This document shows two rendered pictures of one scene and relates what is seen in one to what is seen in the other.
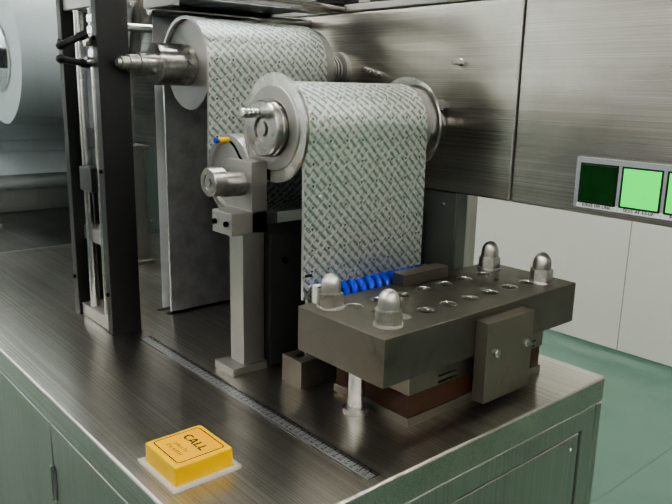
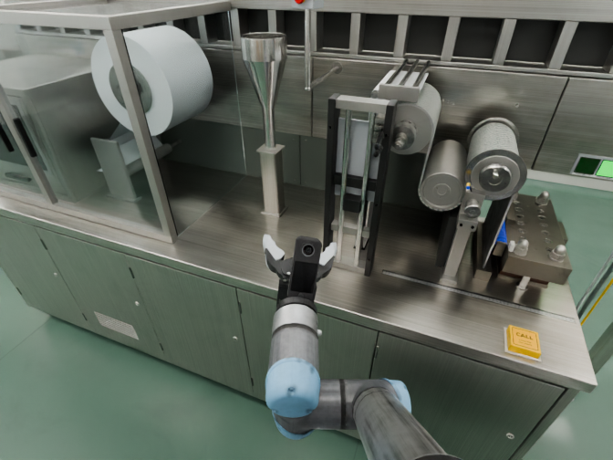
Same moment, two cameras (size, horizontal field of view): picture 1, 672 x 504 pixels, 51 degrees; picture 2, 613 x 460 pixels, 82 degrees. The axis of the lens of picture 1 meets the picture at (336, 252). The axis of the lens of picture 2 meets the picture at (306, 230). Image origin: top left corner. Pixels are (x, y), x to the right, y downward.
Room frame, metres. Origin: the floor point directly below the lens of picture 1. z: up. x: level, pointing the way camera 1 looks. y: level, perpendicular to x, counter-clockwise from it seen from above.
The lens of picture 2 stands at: (0.45, 0.92, 1.69)
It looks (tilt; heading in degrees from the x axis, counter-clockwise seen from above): 36 degrees down; 333
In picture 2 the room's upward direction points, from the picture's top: straight up
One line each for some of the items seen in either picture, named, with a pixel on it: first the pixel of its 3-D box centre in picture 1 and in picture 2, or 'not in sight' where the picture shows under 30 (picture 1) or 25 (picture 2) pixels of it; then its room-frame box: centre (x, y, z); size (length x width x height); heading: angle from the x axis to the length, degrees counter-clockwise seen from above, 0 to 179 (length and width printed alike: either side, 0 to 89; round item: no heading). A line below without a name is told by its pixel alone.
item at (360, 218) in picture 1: (366, 224); (500, 202); (1.00, -0.04, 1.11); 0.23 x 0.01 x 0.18; 131
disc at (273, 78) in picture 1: (274, 128); (494, 175); (0.97, 0.09, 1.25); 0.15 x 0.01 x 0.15; 41
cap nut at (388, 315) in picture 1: (388, 306); (559, 251); (0.80, -0.06, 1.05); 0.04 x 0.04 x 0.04
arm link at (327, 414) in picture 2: not in sight; (305, 403); (0.72, 0.78, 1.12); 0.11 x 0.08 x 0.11; 62
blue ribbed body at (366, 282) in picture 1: (377, 285); (499, 224); (0.99, -0.06, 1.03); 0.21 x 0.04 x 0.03; 131
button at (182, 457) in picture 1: (188, 454); (523, 341); (0.69, 0.16, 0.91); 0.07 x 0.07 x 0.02; 41
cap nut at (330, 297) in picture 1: (330, 290); (522, 245); (0.86, 0.01, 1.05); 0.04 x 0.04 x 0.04
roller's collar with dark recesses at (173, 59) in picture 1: (171, 64); (403, 134); (1.14, 0.27, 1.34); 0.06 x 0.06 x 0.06; 41
